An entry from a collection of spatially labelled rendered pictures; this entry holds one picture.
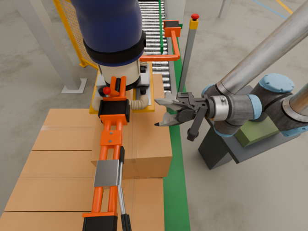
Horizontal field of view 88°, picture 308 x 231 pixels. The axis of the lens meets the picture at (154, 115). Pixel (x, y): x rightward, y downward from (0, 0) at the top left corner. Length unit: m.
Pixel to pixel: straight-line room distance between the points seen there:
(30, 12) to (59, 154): 1.33
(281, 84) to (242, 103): 0.48
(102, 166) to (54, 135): 1.07
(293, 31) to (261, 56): 0.10
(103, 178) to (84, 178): 0.81
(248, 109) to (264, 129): 0.60
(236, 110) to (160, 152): 0.41
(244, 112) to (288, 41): 0.26
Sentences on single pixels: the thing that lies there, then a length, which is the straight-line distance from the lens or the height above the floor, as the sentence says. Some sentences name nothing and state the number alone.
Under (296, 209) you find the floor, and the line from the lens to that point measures 2.15.
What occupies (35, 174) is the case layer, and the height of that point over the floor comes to 0.54.
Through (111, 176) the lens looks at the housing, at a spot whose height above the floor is 1.26.
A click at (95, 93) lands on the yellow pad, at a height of 1.14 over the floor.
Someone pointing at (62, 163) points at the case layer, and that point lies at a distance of 1.38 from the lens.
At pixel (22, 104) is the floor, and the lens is 2.80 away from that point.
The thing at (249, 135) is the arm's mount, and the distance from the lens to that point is 1.13.
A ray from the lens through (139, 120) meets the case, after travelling 0.90.
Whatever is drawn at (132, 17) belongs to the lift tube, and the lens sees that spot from 0.58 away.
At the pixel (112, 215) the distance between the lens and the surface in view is 0.45.
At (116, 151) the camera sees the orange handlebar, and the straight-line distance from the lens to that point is 0.50.
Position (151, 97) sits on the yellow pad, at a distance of 0.75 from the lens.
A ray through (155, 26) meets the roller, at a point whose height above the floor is 0.54.
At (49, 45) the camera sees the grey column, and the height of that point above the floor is 0.70.
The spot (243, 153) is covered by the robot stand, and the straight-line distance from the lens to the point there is 1.16.
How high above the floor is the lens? 1.70
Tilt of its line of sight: 56 degrees down
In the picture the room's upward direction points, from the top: straight up
